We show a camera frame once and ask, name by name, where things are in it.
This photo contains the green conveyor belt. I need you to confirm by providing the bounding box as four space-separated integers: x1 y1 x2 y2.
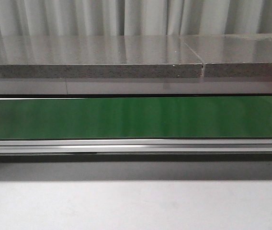
0 96 272 139

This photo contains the grey stone slab right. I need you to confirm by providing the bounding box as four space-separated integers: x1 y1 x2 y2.
180 34 272 81

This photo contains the grey stone countertop slab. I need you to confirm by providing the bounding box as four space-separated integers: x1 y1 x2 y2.
0 35 202 79

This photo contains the white pleated curtain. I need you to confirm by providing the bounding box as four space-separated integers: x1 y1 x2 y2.
0 0 272 36

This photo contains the aluminium conveyor side rail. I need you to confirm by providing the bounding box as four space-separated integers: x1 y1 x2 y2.
0 138 272 156

